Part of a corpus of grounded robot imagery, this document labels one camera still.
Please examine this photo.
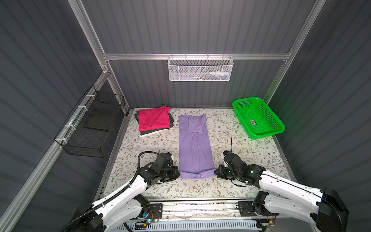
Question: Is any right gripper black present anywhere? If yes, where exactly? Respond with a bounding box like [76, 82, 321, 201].
[213, 163, 240, 179]

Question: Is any folded dark green t shirt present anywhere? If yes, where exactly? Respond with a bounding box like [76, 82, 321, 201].
[134, 105, 174, 135]

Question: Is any black wire basket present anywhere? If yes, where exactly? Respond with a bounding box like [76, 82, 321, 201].
[55, 86, 126, 158]

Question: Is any folded magenta t shirt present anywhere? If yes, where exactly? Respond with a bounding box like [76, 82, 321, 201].
[137, 105, 172, 132]

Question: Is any purple t shirt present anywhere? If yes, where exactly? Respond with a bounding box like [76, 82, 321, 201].
[179, 114, 215, 179]

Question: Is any folded white t shirt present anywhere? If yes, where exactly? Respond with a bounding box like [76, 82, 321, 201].
[140, 127, 171, 136]

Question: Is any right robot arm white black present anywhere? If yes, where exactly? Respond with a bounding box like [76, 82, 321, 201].
[214, 151, 349, 232]

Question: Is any black corrugated cable conduit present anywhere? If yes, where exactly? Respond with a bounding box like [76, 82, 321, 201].
[57, 150, 160, 232]

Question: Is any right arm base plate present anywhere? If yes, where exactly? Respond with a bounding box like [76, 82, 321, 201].
[236, 201, 279, 217]

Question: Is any white spray bottle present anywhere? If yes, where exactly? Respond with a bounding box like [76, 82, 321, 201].
[209, 72, 230, 79]

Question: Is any white vented panel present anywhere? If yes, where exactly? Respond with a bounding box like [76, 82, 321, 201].
[127, 219, 263, 232]

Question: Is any floral table cloth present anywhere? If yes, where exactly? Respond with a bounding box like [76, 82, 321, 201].
[102, 108, 294, 199]

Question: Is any green plastic basket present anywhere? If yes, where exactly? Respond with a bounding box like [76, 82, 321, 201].
[232, 97, 286, 140]

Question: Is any white wire mesh basket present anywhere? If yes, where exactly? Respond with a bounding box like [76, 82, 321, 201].
[167, 56, 234, 82]

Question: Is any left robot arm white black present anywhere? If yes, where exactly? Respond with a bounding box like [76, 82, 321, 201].
[61, 151, 180, 232]

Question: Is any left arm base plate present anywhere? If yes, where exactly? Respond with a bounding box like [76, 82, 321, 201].
[135, 204, 163, 221]

